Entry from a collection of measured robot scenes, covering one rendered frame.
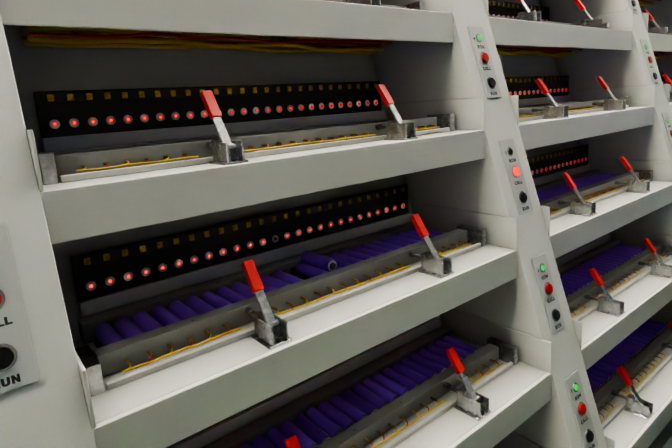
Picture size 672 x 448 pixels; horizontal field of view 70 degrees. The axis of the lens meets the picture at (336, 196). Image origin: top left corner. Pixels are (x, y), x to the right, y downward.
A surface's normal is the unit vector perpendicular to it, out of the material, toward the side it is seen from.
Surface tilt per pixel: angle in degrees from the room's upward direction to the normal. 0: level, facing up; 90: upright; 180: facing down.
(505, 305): 90
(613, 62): 90
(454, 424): 17
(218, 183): 107
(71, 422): 90
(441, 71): 90
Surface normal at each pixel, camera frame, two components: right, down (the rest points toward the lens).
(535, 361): -0.78, 0.17
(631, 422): -0.07, -0.98
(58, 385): 0.57, -0.19
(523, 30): 0.62, 0.10
